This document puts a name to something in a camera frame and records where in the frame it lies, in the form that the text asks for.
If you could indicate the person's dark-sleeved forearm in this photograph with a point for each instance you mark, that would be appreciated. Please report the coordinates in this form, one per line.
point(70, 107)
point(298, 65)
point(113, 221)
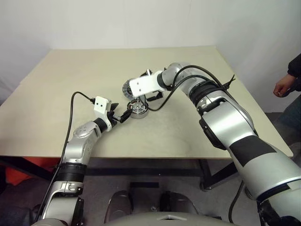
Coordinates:
point(296, 68)

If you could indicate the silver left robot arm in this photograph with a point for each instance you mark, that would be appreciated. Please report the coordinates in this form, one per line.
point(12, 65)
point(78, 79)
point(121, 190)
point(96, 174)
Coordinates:
point(80, 146)

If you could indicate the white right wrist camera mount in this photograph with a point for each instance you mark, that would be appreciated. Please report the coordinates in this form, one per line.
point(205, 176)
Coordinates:
point(143, 84)

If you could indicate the person's grey trousers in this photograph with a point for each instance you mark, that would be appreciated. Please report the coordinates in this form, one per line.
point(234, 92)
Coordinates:
point(291, 117)

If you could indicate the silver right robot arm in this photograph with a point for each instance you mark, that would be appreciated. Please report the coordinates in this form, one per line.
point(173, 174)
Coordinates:
point(223, 117)

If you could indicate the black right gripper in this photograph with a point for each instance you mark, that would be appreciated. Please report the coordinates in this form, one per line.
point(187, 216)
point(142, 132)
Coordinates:
point(155, 96)

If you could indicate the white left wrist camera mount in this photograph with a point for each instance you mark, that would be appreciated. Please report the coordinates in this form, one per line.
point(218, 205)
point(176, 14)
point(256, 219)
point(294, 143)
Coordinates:
point(101, 106)

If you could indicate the person's bare hand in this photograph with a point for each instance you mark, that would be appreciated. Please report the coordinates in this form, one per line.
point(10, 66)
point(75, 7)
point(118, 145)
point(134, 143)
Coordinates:
point(283, 86)

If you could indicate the red object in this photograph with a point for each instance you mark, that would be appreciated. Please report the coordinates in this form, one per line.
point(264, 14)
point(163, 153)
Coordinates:
point(30, 169)

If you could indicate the silver motor housing copper windings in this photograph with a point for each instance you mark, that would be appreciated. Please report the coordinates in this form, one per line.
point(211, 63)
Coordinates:
point(141, 116)

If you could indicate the grey round motor lid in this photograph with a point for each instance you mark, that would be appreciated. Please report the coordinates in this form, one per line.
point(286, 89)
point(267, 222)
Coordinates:
point(127, 90)

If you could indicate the dark rounded shape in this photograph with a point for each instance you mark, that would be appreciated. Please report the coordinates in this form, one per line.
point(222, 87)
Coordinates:
point(177, 202)
point(118, 204)

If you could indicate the grey robot torso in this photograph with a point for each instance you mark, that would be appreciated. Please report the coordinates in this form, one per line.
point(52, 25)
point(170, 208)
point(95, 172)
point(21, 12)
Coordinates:
point(141, 220)

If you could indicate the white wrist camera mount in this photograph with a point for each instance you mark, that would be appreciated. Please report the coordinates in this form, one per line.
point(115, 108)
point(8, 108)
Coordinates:
point(101, 106)
point(143, 84)

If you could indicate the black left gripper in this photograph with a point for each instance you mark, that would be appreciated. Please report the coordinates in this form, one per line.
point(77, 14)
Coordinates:
point(113, 118)

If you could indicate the silver spoked rotor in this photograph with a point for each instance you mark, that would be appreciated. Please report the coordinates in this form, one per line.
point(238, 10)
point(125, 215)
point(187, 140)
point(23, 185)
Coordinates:
point(137, 108)

